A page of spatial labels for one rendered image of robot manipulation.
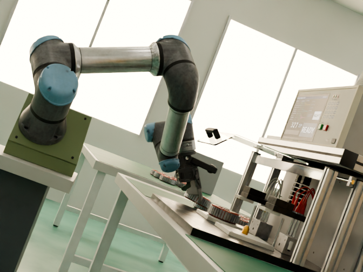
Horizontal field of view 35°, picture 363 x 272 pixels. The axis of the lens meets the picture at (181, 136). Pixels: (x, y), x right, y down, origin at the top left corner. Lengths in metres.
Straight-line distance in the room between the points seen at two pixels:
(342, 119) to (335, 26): 5.48
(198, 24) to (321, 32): 1.50
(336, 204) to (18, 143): 1.01
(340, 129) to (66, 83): 0.83
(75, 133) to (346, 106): 0.87
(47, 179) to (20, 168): 0.08
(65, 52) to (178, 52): 0.37
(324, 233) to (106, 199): 4.77
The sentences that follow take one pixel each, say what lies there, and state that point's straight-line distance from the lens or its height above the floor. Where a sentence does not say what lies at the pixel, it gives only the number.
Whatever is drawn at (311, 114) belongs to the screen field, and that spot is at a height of 1.22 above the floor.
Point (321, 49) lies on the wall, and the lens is 7.15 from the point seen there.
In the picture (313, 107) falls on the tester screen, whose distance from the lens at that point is 2.02.
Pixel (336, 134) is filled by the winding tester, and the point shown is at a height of 1.16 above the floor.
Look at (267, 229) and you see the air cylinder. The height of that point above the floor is 0.81.
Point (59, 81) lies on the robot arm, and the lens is 1.77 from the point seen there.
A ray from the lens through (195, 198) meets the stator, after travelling 2.30.
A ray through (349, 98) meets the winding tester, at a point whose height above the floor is 1.28.
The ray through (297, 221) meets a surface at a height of 0.87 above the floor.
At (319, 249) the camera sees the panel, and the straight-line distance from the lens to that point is 1.91.
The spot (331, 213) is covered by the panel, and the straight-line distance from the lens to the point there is 1.91.
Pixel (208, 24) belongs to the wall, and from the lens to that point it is 6.70.
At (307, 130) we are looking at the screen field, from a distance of 1.99.
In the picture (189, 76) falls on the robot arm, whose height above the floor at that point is 1.19.
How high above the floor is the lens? 0.93
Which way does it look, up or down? 2 degrees up
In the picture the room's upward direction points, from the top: 21 degrees clockwise
